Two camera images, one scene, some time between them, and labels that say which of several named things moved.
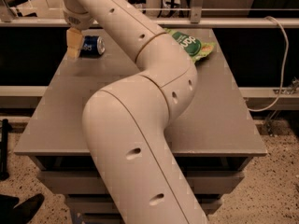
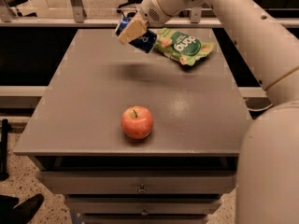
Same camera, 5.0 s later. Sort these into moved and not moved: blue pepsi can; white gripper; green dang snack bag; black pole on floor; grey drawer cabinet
Moved: white gripper; blue pepsi can
Not moved: grey drawer cabinet; black pole on floor; green dang snack bag
